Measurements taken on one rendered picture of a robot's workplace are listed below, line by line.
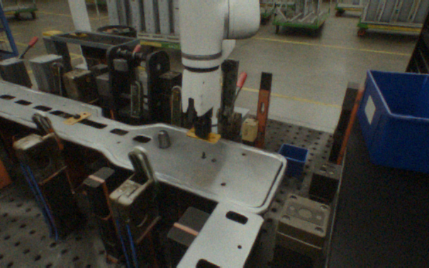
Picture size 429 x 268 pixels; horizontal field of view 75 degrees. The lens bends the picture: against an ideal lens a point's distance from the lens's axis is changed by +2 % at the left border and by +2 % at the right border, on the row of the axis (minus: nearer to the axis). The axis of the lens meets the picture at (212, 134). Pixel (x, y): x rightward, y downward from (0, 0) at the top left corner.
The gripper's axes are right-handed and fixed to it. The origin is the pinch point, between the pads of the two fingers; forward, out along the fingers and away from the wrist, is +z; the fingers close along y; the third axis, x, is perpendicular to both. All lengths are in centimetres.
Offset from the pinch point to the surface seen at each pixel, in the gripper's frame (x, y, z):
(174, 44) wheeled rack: -241, -338, 82
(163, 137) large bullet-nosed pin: -11.7, 1.0, 6.0
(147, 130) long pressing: -21.6, -4.3, 9.4
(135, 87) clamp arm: -32.3, -13.1, 0.6
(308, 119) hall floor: 1, -228, 109
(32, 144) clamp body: -38.3, 19.5, 5.2
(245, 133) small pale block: 7.3, -11.0, 5.9
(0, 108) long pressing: -76, 7, 9
